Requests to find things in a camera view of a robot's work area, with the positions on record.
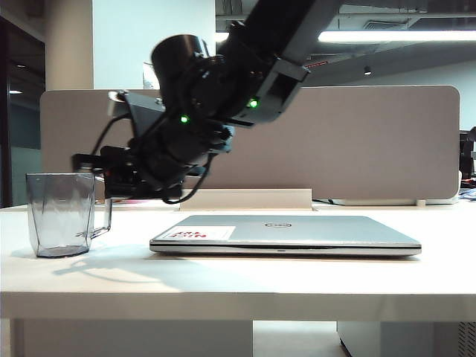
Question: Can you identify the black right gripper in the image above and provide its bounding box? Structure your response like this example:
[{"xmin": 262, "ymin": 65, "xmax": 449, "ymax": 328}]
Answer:
[{"xmin": 71, "ymin": 146, "xmax": 208, "ymax": 201}]

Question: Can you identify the transparent grey faceted water cup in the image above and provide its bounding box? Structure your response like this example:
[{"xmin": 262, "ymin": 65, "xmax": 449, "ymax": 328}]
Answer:
[{"xmin": 25, "ymin": 172, "xmax": 113, "ymax": 259}]

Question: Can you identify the silver Dell laptop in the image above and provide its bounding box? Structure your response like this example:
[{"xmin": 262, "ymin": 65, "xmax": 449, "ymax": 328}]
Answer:
[{"xmin": 148, "ymin": 214, "xmax": 422, "ymax": 258}]

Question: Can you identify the white sticker with red letters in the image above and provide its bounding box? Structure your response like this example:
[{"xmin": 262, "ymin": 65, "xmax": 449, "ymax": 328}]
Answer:
[{"xmin": 167, "ymin": 225, "xmax": 236, "ymax": 242}]

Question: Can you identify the white desk support panel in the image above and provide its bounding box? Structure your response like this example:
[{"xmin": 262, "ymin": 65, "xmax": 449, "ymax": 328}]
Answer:
[{"xmin": 10, "ymin": 320, "xmax": 254, "ymax": 357}]

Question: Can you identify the grey-brown desk partition screen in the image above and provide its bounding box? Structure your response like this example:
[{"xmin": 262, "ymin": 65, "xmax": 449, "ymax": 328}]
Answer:
[{"xmin": 39, "ymin": 86, "xmax": 461, "ymax": 202}]

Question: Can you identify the ceiling air vent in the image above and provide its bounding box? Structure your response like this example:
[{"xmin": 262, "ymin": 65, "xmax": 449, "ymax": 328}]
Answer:
[{"xmin": 363, "ymin": 19, "xmax": 411, "ymax": 31}]

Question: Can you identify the long white ceiling light strip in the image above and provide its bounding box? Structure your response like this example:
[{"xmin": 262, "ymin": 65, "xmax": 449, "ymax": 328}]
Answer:
[{"xmin": 214, "ymin": 30, "xmax": 476, "ymax": 43}]

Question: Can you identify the white under-desk cabinet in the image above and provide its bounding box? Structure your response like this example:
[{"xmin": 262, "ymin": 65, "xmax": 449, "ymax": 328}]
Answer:
[{"xmin": 336, "ymin": 320, "xmax": 476, "ymax": 357}]

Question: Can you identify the black camera cable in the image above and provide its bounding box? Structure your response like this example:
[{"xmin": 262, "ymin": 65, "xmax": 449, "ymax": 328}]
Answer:
[{"xmin": 91, "ymin": 114, "xmax": 132, "ymax": 159}]

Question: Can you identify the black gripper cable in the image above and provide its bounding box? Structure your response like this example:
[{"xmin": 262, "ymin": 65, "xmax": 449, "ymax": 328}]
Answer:
[{"xmin": 162, "ymin": 154, "xmax": 213, "ymax": 205}]

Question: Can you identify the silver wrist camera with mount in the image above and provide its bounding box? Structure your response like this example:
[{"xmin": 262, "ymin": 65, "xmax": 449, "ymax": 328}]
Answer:
[{"xmin": 107, "ymin": 90, "xmax": 165, "ymax": 139}]

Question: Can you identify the framed wall sign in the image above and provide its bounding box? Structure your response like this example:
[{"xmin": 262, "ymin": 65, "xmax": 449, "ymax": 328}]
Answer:
[{"xmin": 142, "ymin": 62, "xmax": 157, "ymax": 90}]

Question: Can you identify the white cable slot flap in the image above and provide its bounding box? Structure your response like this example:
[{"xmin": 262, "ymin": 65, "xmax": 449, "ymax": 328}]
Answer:
[{"xmin": 178, "ymin": 188, "xmax": 312, "ymax": 211}]

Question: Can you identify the white partition base rail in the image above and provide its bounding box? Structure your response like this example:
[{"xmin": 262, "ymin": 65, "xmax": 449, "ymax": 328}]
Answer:
[{"xmin": 329, "ymin": 196, "xmax": 460, "ymax": 207}]

